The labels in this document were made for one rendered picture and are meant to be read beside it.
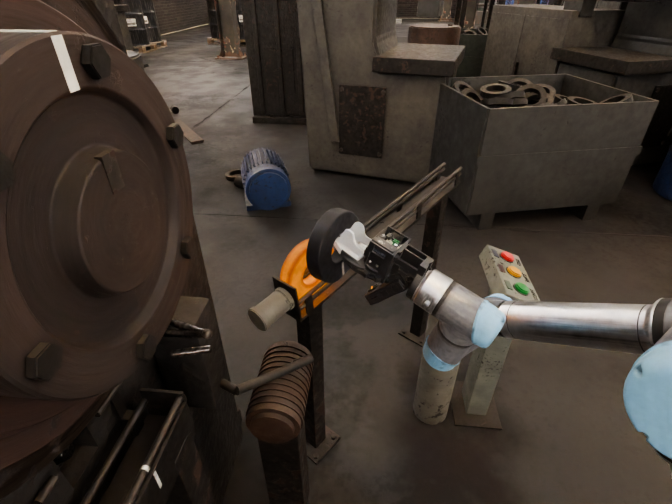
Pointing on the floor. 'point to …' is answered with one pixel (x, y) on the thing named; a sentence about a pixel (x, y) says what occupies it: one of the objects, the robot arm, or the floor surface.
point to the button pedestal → (475, 384)
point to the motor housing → (282, 424)
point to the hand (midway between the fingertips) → (335, 237)
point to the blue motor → (265, 180)
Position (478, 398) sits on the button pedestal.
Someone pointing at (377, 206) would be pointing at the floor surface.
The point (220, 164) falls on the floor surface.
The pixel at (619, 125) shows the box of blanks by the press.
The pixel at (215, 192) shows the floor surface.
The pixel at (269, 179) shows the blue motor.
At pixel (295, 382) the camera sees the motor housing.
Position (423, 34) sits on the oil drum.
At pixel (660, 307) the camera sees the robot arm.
